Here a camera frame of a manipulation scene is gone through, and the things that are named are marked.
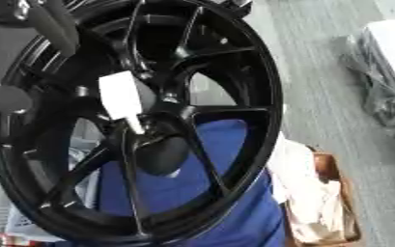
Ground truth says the brown cardboard box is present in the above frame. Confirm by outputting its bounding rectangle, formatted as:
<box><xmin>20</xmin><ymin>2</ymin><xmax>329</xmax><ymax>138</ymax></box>
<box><xmin>283</xmin><ymin>151</ymin><xmax>363</xmax><ymax>247</ymax></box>

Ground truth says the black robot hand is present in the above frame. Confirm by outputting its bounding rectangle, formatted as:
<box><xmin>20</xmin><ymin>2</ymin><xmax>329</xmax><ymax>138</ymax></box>
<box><xmin>0</xmin><ymin>0</ymin><xmax>192</xmax><ymax>178</ymax></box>

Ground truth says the white plastic-wrapped box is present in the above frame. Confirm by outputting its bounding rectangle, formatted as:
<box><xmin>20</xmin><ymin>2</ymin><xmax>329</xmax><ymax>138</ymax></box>
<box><xmin>337</xmin><ymin>18</ymin><xmax>395</xmax><ymax>138</ymax></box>

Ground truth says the black spoked wheel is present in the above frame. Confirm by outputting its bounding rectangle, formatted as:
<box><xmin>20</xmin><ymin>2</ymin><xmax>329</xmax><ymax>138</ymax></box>
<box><xmin>0</xmin><ymin>0</ymin><xmax>285</xmax><ymax>246</ymax></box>

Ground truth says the white crumpled cloth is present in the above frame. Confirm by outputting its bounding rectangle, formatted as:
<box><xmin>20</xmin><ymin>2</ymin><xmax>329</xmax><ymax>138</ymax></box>
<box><xmin>266</xmin><ymin>132</ymin><xmax>348</xmax><ymax>243</ymax></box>

